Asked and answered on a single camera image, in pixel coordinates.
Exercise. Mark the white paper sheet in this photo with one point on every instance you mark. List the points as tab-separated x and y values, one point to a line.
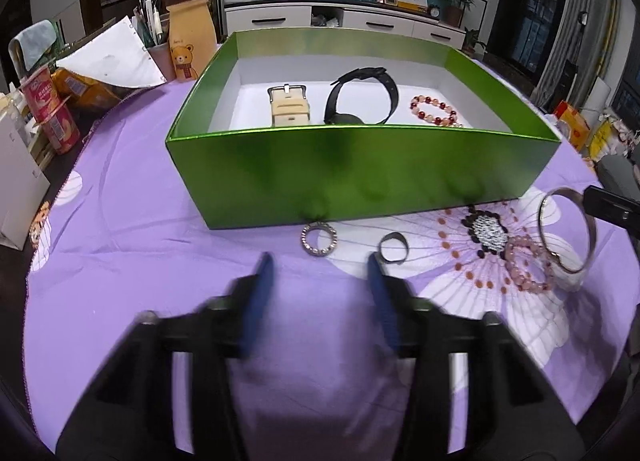
116	57

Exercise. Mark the yellow bear bottle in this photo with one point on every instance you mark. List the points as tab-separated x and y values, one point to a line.
192	38

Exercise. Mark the potted plant on cabinet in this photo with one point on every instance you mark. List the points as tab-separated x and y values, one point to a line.
454	11

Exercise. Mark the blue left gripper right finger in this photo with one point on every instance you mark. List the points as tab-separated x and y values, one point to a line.
385	309

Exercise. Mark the white box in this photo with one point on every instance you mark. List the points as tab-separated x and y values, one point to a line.
22	187

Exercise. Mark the pink pen holder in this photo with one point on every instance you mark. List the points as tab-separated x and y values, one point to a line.
162	58

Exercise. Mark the beige watch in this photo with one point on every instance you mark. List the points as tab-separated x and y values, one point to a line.
289	105

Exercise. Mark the red snack can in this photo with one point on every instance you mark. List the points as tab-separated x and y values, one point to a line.
50	110

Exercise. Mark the small desk clock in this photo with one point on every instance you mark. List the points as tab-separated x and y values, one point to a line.
434	12

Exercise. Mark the black smart watch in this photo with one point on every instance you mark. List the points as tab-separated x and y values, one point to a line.
361	97

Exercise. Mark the purple floral tablecloth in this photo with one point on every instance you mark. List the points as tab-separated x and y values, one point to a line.
124	236

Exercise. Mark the white tv cabinet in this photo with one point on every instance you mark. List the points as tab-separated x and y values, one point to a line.
353	15

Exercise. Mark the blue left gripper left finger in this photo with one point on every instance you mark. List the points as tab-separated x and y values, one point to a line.
252	293

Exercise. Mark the green cardboard box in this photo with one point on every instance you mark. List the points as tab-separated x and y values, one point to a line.
458	136

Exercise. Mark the silver bangle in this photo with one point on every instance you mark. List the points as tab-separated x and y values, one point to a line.
578	200

